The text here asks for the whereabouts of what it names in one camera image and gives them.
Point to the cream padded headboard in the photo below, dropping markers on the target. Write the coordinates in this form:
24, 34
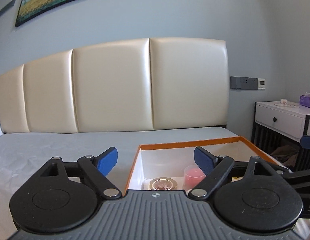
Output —
144, 84

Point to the orange cardboard box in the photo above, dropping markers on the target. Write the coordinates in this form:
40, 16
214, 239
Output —
170, 159

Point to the purple tissue box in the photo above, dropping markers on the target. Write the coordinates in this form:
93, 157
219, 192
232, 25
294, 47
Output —
304, 100

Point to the grey wall switch panel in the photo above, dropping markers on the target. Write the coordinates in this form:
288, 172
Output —
243, 83

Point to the clear cup with pink candle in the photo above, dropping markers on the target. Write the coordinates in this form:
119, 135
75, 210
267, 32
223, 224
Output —
192, 176

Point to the round gold-rimmed tin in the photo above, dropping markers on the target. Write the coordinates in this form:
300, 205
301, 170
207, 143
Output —
162, 184

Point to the white thermostat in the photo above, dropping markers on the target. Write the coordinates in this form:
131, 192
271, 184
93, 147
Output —
261, 84

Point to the white bed sheet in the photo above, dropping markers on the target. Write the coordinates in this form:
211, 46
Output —
22, 154

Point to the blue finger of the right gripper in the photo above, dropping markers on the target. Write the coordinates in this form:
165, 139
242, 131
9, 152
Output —
305, 142

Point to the white bedside table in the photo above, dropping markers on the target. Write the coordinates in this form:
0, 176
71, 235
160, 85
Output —
276, 125

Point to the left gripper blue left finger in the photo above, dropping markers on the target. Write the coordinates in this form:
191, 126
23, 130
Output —
94, 171

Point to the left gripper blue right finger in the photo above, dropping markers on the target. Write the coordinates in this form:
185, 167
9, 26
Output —
216, 170

